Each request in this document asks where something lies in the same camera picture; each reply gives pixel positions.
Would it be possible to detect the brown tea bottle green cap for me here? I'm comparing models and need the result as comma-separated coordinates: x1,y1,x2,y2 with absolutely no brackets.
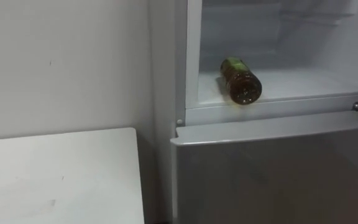
219,56,263,106

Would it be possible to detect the grey fridge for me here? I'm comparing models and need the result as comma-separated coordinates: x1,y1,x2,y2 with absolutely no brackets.
149,0,358,224

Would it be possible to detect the white desk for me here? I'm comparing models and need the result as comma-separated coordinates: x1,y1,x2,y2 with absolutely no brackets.
0,127,145,224

